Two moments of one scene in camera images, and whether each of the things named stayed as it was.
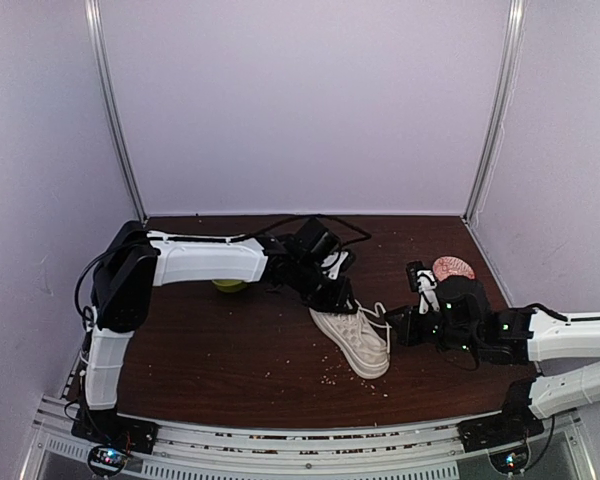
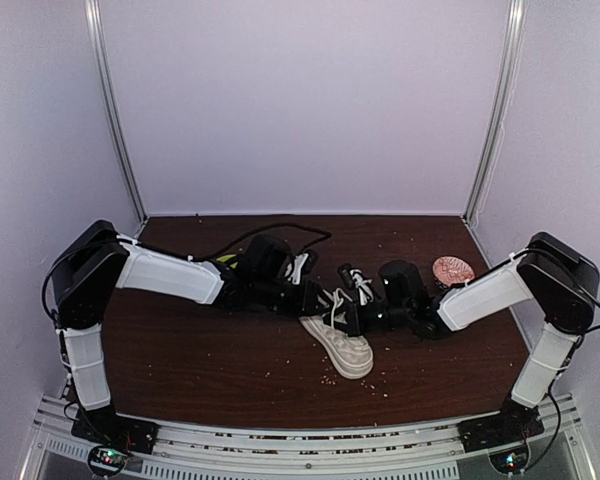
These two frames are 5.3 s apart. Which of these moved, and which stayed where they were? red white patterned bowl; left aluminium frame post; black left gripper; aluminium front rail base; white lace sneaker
Moved: black left gripper; white lace sneaker
Stayed: left aluminium frame post; red white patterned bowl; aluminium front rail base
